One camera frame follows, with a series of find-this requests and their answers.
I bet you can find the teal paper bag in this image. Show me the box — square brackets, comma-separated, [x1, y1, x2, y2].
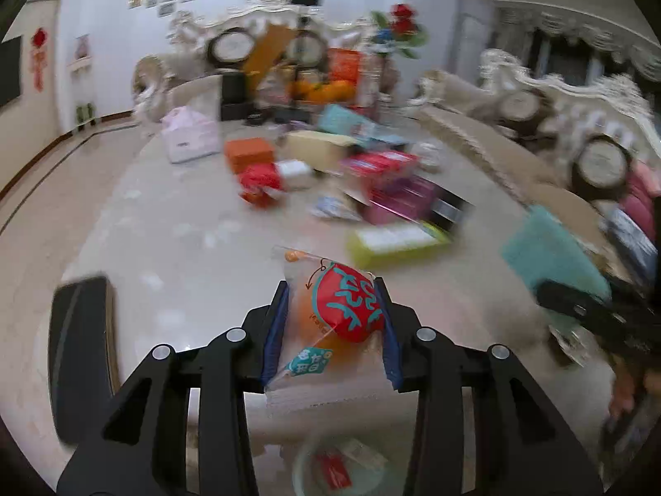
[501, 205, 611, 301]

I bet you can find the red teal snack wrapper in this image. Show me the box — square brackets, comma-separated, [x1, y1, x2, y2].
[266, 246, 390, 417]

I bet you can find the magenta pink box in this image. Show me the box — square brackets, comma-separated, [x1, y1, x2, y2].
[359, 176, 472, 233]

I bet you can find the red toothpaste box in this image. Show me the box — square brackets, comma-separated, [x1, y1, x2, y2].
[340, 150, 419, 185]

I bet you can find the pink cloth on sofa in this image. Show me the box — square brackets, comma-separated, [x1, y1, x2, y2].
[620, 161, 660, 242]

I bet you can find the round cushion right sofa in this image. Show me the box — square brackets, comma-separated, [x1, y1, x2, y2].
[570, 134, 632, 202]

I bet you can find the round cushion sofa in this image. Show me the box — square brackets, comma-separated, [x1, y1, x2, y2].
[570, 134, 632, 202]
[206, 27, 255, 68]

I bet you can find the pale green wastebasket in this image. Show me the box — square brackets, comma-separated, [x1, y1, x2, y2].
[291, 431, 411, 495]

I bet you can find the ornate sofa right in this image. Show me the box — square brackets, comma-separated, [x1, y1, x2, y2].
[407, 48, 660, 278]

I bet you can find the ornate sofa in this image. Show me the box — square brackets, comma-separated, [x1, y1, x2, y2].
[407, 48, 660, 278]
[132, 0, 400, 123]

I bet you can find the lime green white box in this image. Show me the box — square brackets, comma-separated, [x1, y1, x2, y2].
[346, 222, 452, 271]

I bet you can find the red snack packet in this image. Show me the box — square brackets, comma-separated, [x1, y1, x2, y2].
[239, 164, 285, 208]

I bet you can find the orange box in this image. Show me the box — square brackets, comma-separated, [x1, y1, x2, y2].
[224, 138, 274, 175]

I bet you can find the white tissue pack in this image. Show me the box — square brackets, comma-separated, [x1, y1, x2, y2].
[274, 159, 316, 191]

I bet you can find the cardboard box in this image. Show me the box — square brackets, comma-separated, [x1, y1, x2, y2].
[283, 130, 359, 172]

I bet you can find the red rose bouquet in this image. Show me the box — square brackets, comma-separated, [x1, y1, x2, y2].
[369, 3, 428, 60]

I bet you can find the ornate sofa far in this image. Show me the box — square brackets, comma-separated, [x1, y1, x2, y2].
[132, 0, 400, 123]

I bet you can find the round cushion far sofa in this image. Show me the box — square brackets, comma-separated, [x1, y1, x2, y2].
[206, 27, 255, 68]

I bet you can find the black tripod stand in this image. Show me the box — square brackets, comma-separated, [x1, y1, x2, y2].
[278, 0, 323, 130]

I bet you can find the red wall ornament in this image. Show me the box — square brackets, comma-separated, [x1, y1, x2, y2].
[30, 27, 48, 92]

